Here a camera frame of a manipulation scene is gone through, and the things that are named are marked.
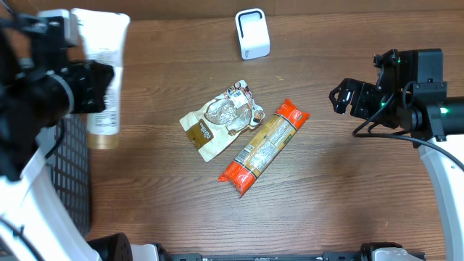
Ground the grey plastic shopping basket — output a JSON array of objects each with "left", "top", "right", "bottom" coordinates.
[{"left": 44, "top": 115, "right": 92, "bottom": 237}]

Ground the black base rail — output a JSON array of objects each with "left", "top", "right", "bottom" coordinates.
[{"left": 165, "top": 252, "right": 373, "bottom": 261}]

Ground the white shampoo tube gold cap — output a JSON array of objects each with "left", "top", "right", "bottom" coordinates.
[{"left": 71, "top": 8, "right": 131, "bottom": 149}]

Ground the white barcode scanner stand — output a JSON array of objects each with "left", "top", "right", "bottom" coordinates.
[{"left": 235, "top": 8, "right": 270, "bottom": 60}]

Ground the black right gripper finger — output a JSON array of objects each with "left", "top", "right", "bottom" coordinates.
[
  {"left": 330, "top": 78, "right": 357, "bottom": 95},
  {"left": 328, "top": 90, "right": 344, "bottom": 115}
]

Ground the beige cookie pouch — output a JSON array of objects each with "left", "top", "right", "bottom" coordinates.
[{"left": 180, "top": 80, "right": 265, "bottom": 162}]

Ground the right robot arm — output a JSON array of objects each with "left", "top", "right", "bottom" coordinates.
[{"left": 328, "top": 49, "right": 463, "bottom": 260}]

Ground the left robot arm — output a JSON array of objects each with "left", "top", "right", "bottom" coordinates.
[{"left": 1, "top": 9, "right": 159, "bottom": 260}]

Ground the orange spaghetti package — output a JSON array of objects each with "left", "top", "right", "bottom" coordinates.
[{"left": 218, "top": 99, "right": 310, "bottom": 196}]

